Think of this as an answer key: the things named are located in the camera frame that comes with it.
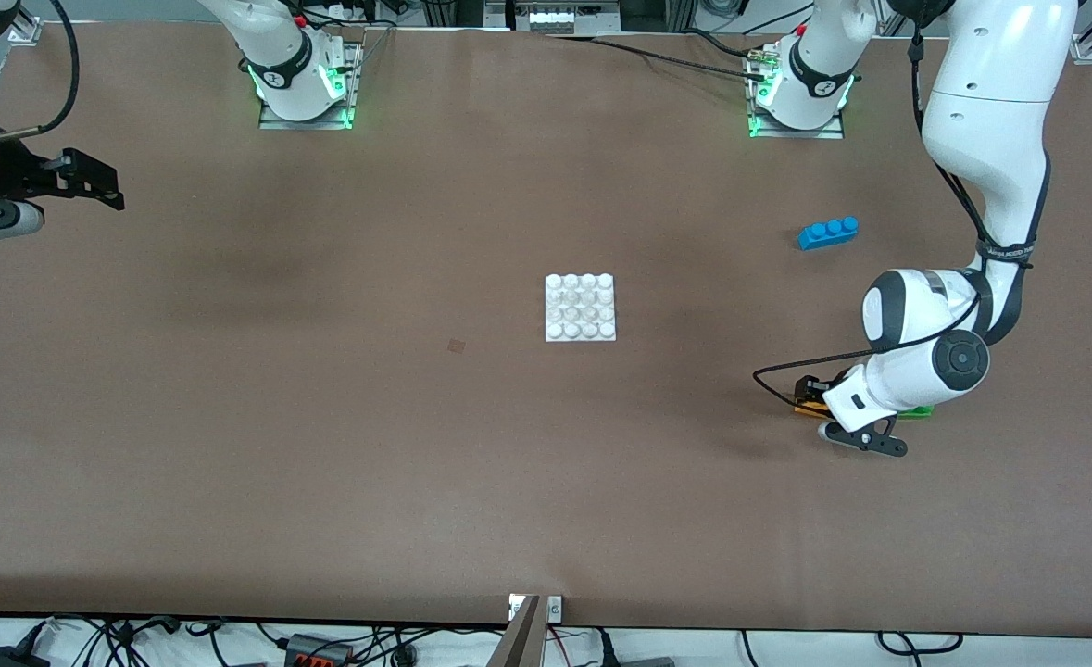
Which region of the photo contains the small silver bracket plate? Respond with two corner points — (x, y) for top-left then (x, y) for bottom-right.
(508, 595), (564, 623)

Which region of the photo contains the black looped floor cable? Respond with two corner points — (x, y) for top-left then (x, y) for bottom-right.
(877, 632), (965, 656)

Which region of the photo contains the thick black table cable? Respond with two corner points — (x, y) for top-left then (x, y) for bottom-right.
(546, 33), (769, 81)

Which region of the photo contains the white studded base plate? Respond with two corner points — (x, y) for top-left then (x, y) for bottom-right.
(544, 272), (619, 345)

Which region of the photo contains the black orange connector box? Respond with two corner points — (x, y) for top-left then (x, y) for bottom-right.
(284, 634), (354, 667)

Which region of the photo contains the thin black table cable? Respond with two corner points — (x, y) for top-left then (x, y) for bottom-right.
(683, 28), (769, 62)

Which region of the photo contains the white power strip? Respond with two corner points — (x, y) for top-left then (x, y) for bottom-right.
(513, 5), (621, 36)

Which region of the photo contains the black power plug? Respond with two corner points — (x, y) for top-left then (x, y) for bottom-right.
(596, 630), (676, 667)

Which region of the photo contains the grey metal camera post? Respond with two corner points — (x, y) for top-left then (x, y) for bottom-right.
(488, 594), (545, 667)

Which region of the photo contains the blue three-stud block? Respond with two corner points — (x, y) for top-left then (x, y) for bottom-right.
(797, 216), (860, 252)

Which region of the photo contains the black power adapter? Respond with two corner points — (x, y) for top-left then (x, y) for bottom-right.
(0, 623), (52, 667)

